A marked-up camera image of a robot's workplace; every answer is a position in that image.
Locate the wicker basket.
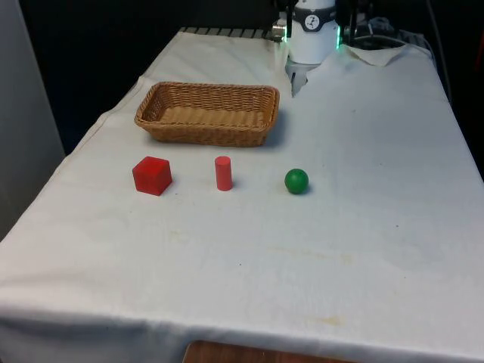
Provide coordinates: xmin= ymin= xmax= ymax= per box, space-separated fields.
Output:
xmin=134 ymin=81 xmax=281 ymax=148

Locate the red cube block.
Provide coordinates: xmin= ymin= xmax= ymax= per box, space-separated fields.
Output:
xmin=132 ymin=155 xmax=173 ymax=197

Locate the black cable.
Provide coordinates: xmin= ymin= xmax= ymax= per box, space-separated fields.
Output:
xmin=427 ymin=0 xmax=454 ymax=103

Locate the red cylinder block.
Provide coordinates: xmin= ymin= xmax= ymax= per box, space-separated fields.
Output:
xmin=214 ymin=155 xmax=234 ymax=191

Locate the green ball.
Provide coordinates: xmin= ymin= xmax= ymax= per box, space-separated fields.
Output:
xmin=284 ymin=168 xmax=310 ymax=196

